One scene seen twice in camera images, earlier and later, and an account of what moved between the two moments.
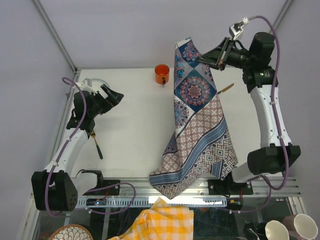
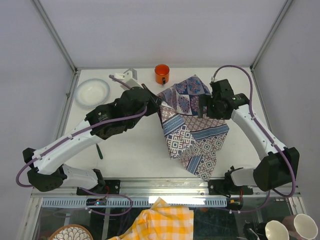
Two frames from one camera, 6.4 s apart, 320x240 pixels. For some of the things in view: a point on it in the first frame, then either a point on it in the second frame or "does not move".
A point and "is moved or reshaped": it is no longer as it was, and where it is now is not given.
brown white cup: [301, 226] does not move
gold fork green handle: [93, 134] does not move
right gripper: [221, 51] → [205, 100]
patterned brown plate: [71, 232] does not move
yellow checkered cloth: [162, 221] does not move
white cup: [276, 230] does not move
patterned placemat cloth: [202, 144] is moved or reshaped
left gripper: [113, 99] → [155, 102]
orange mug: [162, 73] does not move
